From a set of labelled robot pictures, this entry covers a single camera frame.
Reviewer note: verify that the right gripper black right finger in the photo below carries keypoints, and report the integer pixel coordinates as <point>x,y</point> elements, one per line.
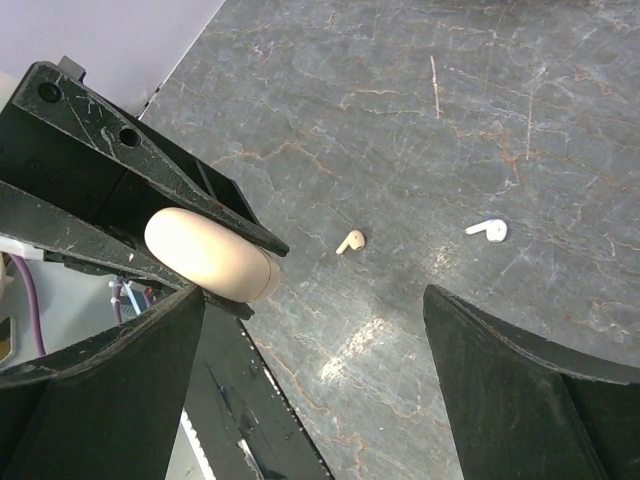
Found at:
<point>524,407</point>

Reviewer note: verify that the beige earbud charging case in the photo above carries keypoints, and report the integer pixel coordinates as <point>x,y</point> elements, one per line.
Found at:
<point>211,256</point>

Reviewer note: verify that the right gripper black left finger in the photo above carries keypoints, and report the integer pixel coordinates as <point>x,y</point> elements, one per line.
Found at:
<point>107,407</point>

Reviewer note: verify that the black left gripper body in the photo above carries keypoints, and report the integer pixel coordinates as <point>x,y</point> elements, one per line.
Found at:
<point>82,191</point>

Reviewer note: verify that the white earbud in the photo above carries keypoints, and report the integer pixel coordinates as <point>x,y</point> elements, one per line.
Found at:
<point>495,230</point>

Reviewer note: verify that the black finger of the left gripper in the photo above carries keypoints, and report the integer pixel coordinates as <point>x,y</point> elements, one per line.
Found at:
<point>68,141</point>
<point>105,232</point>

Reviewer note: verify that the beige earbud left one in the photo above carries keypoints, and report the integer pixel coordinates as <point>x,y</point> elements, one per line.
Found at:
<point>354,240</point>

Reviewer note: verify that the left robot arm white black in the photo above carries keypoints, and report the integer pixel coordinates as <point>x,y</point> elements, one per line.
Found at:
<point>46,305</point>

